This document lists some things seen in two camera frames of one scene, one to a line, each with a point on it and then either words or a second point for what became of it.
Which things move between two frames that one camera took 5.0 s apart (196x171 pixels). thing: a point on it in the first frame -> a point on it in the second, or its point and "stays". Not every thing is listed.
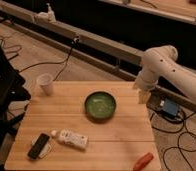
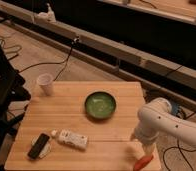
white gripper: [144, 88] -> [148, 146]
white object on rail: [48, 16] stays
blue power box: [170, 107] stays
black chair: [7, 86] stays
